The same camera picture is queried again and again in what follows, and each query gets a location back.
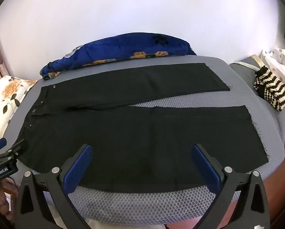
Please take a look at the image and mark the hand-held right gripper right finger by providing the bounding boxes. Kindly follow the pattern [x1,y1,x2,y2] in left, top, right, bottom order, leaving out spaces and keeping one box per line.
[178,144,270,229]

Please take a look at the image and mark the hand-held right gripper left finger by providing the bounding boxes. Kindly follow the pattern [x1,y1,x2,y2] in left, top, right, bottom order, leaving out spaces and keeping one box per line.
[15,144,102,229]

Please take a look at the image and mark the black pants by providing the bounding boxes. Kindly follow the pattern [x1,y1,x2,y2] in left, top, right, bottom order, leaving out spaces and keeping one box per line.
[18,63,270,192]

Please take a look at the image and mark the person's left hand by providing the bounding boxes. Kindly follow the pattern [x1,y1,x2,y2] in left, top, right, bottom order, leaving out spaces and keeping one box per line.
[0,184,15,221]

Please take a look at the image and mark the white orange floral pillow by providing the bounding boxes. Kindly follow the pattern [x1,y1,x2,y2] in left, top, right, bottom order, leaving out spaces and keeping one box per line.
[0,76,38,146]

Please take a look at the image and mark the grey mesh mat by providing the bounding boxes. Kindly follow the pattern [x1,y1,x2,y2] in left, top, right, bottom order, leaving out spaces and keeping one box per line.
[7,55,285,223]

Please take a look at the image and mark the black cream striped knit pouch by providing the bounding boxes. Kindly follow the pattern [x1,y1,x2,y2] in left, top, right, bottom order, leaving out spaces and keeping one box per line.
[253,65,285,112]

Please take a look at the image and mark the blue paw print blanket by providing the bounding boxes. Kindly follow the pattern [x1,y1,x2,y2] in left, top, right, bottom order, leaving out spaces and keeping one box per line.
[39,32,197,81]

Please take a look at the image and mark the white dotted cloth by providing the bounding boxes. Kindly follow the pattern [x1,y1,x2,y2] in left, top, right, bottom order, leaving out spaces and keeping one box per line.
[259,48,285,129]

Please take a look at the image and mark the grey cloth with white strap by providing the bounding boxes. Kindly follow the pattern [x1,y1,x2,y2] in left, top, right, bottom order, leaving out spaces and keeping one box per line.
[229,57,265,97]

